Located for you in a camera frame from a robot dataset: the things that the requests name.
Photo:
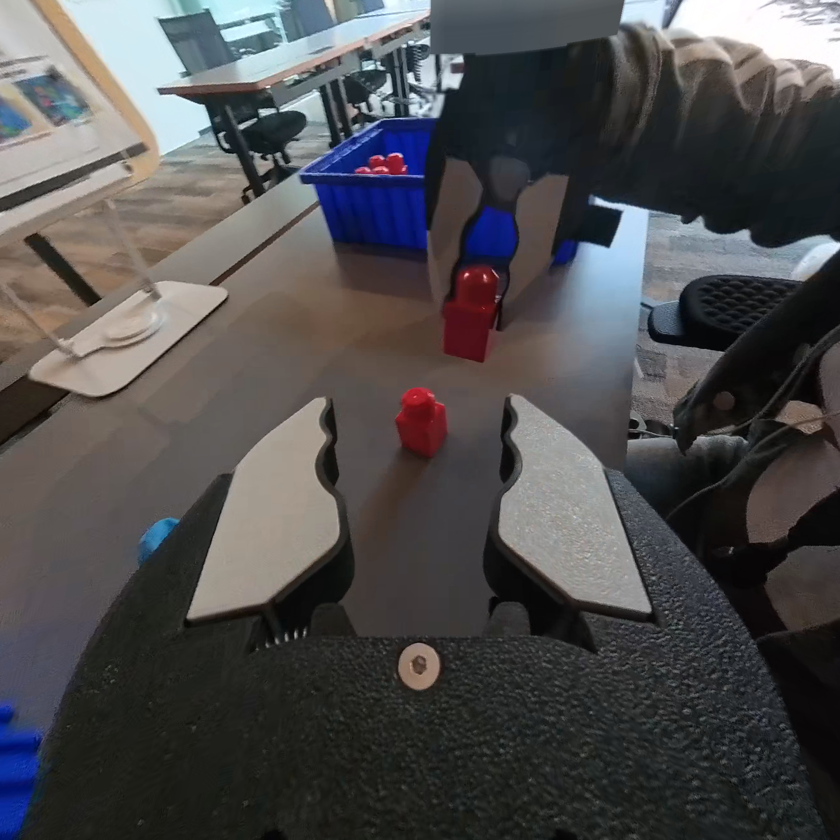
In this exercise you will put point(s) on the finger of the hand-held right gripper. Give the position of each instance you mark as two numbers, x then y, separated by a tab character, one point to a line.
541	229
447	223

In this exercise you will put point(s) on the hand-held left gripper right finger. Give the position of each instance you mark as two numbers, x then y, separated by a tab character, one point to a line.
564	518

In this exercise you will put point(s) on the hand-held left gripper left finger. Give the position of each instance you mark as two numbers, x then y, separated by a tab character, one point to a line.
275	518

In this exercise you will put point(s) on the blue bin with red blocks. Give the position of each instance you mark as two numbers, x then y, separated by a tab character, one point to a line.
374	210

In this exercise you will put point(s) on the pile of red blocks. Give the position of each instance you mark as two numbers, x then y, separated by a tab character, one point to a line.
387	164

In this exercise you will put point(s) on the red mega block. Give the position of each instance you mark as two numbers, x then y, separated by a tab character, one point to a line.
467	328
423	426

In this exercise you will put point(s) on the blue bin with mixed blocks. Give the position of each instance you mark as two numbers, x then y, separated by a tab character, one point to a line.
16	768

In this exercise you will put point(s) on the person's right forearm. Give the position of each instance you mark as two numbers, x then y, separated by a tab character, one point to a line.
709	131

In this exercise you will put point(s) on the light blue block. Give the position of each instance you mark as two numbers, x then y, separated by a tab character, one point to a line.
157	538

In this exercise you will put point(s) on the person's grey trouser leg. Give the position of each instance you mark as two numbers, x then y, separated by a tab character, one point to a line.
676	472

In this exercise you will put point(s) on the person's dark jacket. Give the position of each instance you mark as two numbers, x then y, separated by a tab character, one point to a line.
787	499

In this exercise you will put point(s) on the brown top office table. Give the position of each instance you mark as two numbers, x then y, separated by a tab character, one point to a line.
275	79

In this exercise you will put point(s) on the wooden display board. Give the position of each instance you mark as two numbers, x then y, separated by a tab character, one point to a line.
124	98

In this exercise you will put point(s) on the acrylic sign stand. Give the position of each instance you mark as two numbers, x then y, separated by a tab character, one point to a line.
65	111

